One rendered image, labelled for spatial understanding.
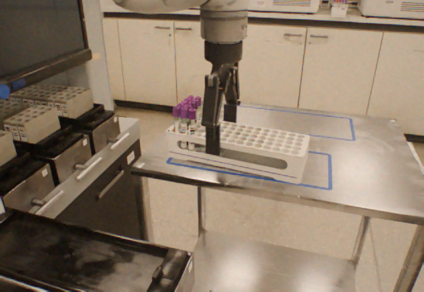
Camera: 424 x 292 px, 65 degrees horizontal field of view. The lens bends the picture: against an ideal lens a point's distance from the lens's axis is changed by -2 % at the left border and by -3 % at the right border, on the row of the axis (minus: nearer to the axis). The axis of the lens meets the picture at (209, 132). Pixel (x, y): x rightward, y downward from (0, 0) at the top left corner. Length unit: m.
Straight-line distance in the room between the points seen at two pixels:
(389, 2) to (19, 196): 2.40
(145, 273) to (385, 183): 0.49
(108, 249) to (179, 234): 1.20
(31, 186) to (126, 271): 0.35
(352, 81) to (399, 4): 0.58
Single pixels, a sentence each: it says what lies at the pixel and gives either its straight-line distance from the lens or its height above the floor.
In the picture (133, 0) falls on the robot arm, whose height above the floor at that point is 1.17.
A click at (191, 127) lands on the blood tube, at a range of 0.72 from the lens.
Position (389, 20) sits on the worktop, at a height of 0.89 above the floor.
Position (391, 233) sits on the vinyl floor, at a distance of 1.99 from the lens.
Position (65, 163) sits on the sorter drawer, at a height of 0.78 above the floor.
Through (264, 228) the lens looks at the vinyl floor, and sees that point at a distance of 1.82.
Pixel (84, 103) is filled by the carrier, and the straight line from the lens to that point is 1.05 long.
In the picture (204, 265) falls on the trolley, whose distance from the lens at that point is 1.25.
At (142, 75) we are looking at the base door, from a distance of 3.06.
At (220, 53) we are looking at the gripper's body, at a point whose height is 1.06.
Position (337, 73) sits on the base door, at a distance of 2.69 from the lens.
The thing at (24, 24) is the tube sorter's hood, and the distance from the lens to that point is 0.88.
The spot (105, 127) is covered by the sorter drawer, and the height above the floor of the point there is 0.79.
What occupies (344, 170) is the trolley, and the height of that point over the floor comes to 0.82.
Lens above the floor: 1.21
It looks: 26 degrees down
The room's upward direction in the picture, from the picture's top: straight up
